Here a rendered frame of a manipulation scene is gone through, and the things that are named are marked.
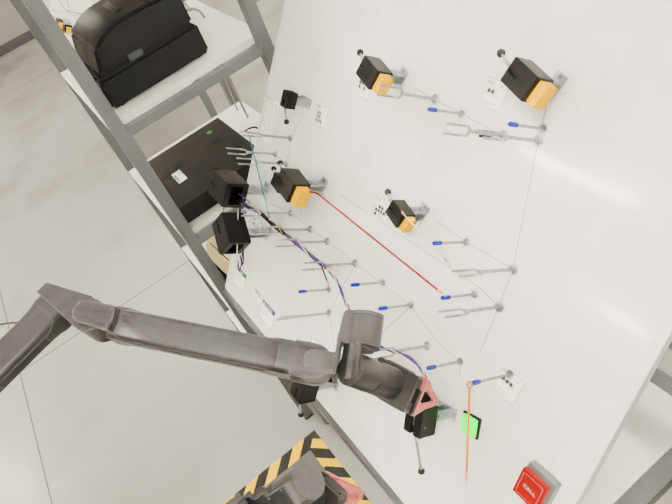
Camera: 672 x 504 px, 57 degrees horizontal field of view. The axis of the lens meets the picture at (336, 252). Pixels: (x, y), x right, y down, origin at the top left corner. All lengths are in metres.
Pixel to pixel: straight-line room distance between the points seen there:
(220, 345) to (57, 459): 2.20
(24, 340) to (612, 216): 0.94
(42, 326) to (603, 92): 0.95
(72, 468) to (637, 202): 2.63
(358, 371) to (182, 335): 0.29
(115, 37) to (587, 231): 1.19
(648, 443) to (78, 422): 2.48
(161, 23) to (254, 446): 1.66
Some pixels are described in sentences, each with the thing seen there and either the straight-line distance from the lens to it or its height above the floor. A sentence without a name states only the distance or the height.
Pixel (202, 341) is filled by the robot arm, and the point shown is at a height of 1.41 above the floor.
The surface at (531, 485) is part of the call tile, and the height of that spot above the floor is 1.12.
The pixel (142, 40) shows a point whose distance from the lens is 1.71.
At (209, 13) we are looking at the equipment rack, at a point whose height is 1.46.
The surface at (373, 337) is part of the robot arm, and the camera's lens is 1.02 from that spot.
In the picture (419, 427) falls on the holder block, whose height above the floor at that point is 1.12.
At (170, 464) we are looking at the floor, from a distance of 2.80.
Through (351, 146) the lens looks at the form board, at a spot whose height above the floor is 1.34.
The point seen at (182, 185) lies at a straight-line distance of 1.96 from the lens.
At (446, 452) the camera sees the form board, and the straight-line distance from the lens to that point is 1.25.
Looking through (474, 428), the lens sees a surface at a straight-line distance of 1.17.
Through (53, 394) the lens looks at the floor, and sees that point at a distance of 3.44.
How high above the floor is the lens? 2.12
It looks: 42 degrees down
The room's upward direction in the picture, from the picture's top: 24 degrees counter-clockwise
